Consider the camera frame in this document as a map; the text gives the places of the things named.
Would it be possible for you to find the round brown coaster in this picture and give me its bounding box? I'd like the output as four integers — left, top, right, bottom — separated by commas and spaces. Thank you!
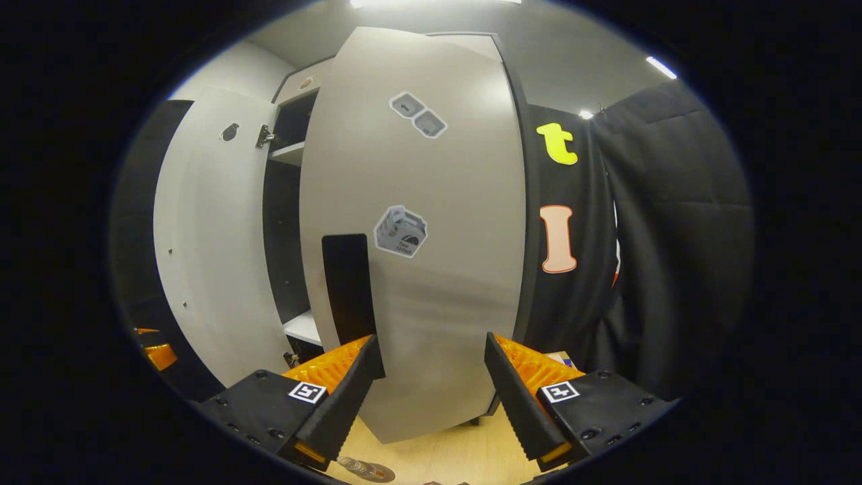
337, 456, 397, 484

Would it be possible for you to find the black backdrop cloth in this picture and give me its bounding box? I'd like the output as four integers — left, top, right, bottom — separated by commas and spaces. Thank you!
522, 101, 620, 358

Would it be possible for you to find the white paper booklet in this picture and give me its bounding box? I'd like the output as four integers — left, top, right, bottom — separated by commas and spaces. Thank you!
544, 350, 588, 371

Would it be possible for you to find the clear glass bottle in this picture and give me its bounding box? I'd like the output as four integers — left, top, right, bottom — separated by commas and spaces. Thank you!
340, 458, 388, 482

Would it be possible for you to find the white cabinet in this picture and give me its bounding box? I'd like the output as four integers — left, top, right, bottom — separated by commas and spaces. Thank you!
261, 32, 543, 425

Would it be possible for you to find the white cabinet door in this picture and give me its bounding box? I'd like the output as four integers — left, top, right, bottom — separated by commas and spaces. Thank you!
153, 86, 304, 388
298, 27, 533, 445

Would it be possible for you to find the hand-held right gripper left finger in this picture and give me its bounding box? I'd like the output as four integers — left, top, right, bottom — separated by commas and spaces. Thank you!
195, 335, 381, 472

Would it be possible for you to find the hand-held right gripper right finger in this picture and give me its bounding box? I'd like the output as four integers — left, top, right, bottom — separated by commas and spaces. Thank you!
484, 331, 681, 474

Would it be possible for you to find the black door handle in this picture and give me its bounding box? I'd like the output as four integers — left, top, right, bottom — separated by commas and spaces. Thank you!
321, 234, 386, 379

